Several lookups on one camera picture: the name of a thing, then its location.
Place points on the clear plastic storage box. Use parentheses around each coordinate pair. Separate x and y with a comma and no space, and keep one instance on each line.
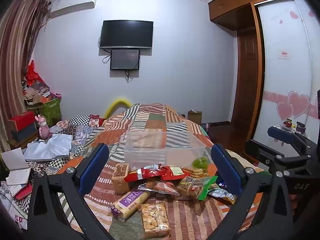
(150,155)

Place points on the small black wall monitor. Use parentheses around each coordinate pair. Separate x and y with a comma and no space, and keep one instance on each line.
(125,59)

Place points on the clear packet of peanut brittle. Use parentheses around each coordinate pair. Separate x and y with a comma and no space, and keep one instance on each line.
(155,217)

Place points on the red snack packet silver stripe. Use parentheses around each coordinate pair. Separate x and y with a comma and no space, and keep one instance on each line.
(150,173)

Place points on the purple label rice cracker packet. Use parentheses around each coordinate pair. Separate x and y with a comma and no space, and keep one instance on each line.
(131,201)

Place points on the red book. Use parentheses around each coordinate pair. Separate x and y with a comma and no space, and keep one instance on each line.
(23,192)

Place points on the brown wooden door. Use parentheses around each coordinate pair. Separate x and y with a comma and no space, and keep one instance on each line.
(246,80)

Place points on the checkered patchwork blanket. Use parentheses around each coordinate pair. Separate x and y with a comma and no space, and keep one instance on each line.
(82,130)

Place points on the white air conditioner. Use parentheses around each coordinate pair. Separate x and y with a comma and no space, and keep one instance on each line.
(72,3)

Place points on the brown cereal bar packet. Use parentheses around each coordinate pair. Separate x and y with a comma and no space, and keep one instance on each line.
(120,177)

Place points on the small red yellow bottle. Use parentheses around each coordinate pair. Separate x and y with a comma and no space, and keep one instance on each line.
(288,123)

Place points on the white sliding door pink hearts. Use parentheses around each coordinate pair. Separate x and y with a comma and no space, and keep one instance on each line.
(285,80)

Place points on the black wall television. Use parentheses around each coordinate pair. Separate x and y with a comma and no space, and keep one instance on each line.
(126,33)

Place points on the red plastic bag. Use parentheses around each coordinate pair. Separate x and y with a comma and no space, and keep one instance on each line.
(35,75)

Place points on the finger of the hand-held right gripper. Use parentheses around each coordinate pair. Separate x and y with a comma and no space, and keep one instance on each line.
(280,133)
(260,150)

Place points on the red snack packet yellow label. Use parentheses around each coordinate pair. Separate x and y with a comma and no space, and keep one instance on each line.
(176,172)

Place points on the pile of papers and bags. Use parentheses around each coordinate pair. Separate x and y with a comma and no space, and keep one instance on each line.
(35,92)

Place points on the white plastic bag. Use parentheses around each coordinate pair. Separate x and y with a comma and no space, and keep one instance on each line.
(50,147)

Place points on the open white notebook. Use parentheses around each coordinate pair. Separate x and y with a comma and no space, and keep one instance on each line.
(13,160)

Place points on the small dark jar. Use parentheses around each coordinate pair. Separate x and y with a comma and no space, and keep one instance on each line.
(300,126)

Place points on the wooden overhead cabinet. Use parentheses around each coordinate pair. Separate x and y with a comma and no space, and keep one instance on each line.
(232,7)

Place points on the yellow foam tube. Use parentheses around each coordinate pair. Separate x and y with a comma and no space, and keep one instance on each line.
(117,102)

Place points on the clear packet of orange snacks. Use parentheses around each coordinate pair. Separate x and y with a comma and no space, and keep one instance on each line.
(160,187)

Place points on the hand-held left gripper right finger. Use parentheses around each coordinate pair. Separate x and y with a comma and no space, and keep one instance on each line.
(225,170)

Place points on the dark grey box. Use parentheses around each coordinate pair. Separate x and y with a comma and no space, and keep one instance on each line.
(23,133)

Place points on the green jelly cup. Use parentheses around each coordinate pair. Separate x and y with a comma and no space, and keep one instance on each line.
(200,162)

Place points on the red white door sticker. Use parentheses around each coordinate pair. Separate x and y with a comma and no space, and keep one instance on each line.
(283,55)

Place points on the green cardboard box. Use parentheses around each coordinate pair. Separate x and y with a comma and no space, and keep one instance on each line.
(51,111)

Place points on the brown paper bag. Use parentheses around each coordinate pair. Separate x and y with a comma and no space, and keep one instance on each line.
(195,117)

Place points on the brown striped curtain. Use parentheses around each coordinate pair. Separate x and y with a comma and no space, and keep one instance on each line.
(17,55)

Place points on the pink plush toy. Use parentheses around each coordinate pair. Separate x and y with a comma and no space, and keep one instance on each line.
(43,128)

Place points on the red gift box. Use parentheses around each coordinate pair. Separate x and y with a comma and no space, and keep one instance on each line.
(21,121)

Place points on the green packet of round biscuits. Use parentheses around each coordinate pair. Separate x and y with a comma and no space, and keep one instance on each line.
(192,186)

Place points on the striped patchwork quilt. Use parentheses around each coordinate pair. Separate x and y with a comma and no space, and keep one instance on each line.
(152,120)

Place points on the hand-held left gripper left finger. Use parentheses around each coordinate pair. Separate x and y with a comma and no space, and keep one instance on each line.
(96,166)

